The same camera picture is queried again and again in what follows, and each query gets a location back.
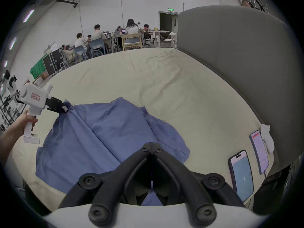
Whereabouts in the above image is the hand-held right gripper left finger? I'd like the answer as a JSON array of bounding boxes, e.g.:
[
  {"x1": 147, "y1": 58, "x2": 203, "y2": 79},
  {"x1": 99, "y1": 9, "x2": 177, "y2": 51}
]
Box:
[{"x1": 58, "y1": 143, "x2": 152, "y2": 227}]

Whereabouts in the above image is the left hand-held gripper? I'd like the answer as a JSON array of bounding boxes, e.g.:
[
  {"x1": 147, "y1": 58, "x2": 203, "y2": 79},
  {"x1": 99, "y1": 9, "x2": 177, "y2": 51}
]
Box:
[{"x1": 15, "y1": 82, "x2": 72, "y2": 144}]

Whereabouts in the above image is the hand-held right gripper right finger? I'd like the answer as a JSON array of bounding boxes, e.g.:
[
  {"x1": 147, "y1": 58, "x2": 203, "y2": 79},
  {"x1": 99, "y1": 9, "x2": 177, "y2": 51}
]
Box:
[{"x1": 152, "y1": 143, "x2": 246, "y2": 227}]

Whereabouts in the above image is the blue shirt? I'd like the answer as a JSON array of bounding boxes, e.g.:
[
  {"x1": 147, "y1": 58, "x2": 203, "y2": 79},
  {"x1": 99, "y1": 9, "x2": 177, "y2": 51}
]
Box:
[{"x1": 36, "y1": 97, "x2": 190, "y2": 206}]

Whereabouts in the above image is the person's left forearm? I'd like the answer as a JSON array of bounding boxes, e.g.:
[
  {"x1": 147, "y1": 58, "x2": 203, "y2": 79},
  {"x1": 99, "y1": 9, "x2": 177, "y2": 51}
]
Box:
[{"x1": 0, "y1": 127, "x2": 20, "y2": 168}]

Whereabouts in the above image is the person's left hand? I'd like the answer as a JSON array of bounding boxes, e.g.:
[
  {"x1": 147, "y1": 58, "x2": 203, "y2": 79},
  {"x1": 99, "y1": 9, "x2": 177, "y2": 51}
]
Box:
[{"x1": 9, "y1": 110, "x2": 38, "y2": 137}]

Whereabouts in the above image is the green cloth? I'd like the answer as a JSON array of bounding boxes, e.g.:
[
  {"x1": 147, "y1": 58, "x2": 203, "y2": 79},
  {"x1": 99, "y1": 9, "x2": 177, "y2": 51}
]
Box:
[{"x1": 30, "y1": 57, "x2": 48, "y2": 79}]

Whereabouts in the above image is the stack of black cases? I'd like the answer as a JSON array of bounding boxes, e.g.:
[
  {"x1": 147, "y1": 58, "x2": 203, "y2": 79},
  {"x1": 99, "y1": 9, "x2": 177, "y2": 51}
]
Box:
[{"x1": 42, "y1": 48, "x2": 64, "y2": 77}]

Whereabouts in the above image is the phone with blue screen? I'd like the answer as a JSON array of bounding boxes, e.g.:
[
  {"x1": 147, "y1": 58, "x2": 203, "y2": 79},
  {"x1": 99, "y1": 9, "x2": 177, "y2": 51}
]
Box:
[{"x1": 228, "y1": 149, "x2": 254, "y2": 203}]

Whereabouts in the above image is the blue chair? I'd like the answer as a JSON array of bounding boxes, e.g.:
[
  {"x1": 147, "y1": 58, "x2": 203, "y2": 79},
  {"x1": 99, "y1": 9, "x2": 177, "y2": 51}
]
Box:
[{"x1": 90, "y1": 38, "x2": 108, "y2": 58}]

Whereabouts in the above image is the group of people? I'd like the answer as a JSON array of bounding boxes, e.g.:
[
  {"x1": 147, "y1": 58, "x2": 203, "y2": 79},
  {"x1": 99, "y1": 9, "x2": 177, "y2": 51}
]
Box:
[{"x1": 59, "y1": 19, "x2": 155, "y2": 65}]

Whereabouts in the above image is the phone with pink screen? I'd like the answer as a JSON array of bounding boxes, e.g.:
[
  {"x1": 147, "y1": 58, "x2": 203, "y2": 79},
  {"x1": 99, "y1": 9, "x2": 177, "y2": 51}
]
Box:
[{"x1": 249, "y1": 130, "x2": 270, "y2": 175}]

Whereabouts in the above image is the wooden chair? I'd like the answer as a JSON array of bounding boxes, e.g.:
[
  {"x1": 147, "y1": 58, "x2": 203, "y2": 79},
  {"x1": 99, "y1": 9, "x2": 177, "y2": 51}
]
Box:
[{"x1": 122, "y1": 33, "x2": 143, "y2": 51}]

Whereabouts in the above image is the small white cloth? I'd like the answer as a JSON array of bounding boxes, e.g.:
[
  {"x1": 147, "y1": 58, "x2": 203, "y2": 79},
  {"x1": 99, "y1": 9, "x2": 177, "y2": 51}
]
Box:
[{"x1": 260, "y1": 123, "x2": 275, "y2": 154}]

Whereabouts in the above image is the bed with beige sheet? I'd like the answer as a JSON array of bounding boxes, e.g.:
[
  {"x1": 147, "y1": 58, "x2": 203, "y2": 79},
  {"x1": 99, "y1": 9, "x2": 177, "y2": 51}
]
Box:
[{"x1": 5, "y1": 47, "x2": 281, "y2": 213}]

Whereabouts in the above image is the white folding chair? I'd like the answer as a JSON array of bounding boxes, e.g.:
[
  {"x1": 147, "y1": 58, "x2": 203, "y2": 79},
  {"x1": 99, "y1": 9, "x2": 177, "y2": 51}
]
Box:
[{"x1": 163, "y1": 32, "x2": 177, "y2": 49}]

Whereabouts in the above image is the grey padded headboard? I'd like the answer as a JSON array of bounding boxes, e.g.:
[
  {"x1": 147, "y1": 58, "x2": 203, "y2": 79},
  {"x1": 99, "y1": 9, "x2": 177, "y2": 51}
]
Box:
[{"x1": 177, "y1": 5, "x2": 302, "y2": 171}]

